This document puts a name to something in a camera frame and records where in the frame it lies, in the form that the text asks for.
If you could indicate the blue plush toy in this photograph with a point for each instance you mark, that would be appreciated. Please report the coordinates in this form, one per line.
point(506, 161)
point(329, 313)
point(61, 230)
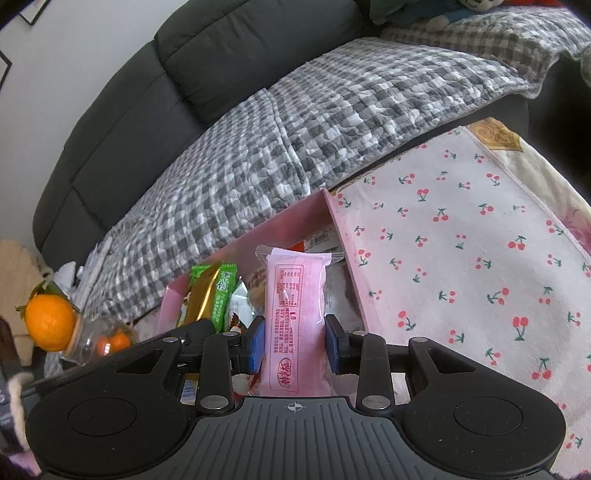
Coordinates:
point(438, 11)

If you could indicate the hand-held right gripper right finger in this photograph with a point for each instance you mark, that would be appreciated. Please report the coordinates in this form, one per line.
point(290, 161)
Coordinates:
point(332, 346)

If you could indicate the dark grey sofa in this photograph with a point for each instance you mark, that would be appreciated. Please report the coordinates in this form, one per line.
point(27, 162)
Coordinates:
point(300, 138)
point(161, 92)

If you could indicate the gold snack packet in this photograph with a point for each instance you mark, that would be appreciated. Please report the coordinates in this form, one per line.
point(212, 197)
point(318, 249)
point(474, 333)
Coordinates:
point(203, 295)

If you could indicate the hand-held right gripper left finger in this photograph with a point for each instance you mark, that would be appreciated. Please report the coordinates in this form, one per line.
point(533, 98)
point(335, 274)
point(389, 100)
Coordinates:
point(256, 346)

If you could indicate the cluster of small oranges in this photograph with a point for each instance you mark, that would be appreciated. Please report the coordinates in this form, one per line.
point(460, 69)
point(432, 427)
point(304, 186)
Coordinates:
point(115, 342)

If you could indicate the cherry print tablecloth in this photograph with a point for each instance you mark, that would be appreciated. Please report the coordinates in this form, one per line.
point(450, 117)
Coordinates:
point(461, 277)

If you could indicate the green snack packet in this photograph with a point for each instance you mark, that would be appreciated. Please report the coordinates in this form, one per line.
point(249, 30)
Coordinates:
point(226, 290)

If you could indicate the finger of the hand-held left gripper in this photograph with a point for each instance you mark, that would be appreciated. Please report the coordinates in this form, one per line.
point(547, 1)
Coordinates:
point(196, 328)

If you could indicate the pink cardboard box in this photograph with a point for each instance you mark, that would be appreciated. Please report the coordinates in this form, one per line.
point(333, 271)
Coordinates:
point(344, 258)

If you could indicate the cream floral cloth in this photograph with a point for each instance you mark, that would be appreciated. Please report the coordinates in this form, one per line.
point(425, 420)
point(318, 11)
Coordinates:
point(531, 157)

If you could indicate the large orange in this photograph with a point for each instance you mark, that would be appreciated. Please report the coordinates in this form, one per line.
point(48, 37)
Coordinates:
point(48, 321)

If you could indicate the beige cloth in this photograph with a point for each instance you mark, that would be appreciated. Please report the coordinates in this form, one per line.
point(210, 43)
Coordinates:
point(18, 277)

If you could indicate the pink snack packet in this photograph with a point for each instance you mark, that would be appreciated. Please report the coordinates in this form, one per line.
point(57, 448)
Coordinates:
point(295, 318)

